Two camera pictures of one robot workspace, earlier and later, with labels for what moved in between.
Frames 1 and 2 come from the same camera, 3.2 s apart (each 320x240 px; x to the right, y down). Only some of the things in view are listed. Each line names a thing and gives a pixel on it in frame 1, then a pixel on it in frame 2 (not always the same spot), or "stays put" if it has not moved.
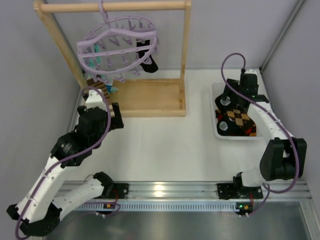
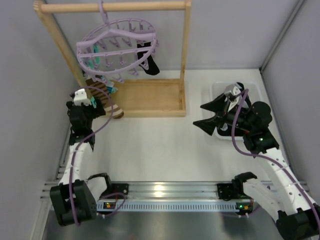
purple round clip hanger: (118, 46) stays put
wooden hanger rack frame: (136, 97) stays put
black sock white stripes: (226, 127) stays put
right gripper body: (230, 88) → (220, 116)
